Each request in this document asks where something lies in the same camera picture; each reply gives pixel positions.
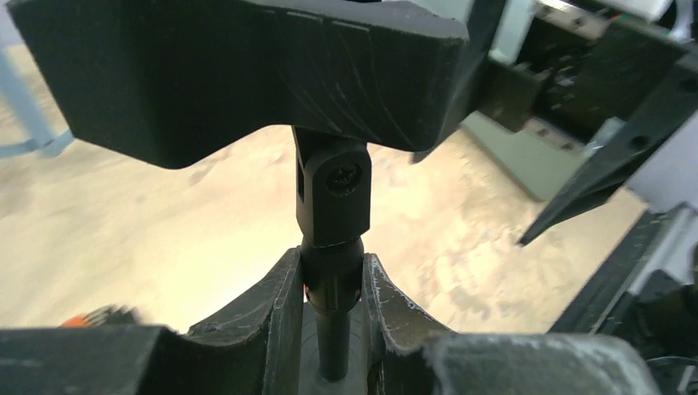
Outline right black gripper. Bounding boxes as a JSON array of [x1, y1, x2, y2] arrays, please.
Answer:
[[479, 16, 697, 245]]

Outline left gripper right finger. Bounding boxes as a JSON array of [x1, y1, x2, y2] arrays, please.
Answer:
[[362, 253, 660, 394]]

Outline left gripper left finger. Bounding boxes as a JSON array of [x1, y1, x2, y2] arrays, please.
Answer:
[[1, 249, 303, 394]]

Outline black round-base mic stand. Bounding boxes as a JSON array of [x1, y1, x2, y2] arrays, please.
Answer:
[[7, 1, 505, 379]]

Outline clear plastic storage box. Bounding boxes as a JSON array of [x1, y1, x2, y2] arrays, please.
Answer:
[[460, 111, 595, 204]]

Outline orange hex key set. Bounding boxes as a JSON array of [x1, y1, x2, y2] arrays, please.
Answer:
[[60, 304, 142, 328]]

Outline blue music stand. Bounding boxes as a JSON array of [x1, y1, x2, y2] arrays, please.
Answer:
[[1, 49, 74, 159]]

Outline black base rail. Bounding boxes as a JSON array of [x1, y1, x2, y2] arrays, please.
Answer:
[[550, 204, 697, 366]]

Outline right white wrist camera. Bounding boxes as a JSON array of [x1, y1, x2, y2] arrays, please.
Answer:
[[600, 0, 697, 26]]

